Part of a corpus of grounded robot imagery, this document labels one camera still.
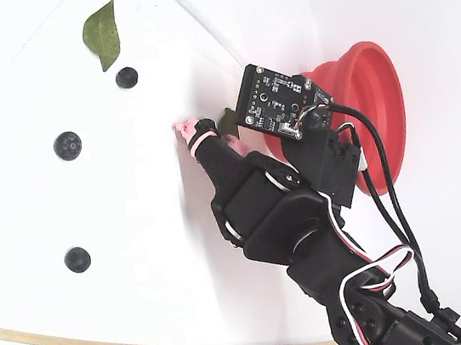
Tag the small green leaf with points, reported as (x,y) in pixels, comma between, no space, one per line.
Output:
(228,122)

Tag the large green leaf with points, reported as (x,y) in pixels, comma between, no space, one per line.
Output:
(101,36)

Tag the dark blueberry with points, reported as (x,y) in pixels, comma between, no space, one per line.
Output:
(68,146)
(77,259)
(126,77)

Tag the red collapsible silicone cup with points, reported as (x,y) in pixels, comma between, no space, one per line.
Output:
(374,96)

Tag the white paper sheet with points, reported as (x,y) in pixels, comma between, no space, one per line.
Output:
(87,192)

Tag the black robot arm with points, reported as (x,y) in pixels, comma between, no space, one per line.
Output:
(308,234)

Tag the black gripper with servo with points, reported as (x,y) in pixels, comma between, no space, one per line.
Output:
(247,191)

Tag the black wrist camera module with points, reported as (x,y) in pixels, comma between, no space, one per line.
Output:
(267,98)

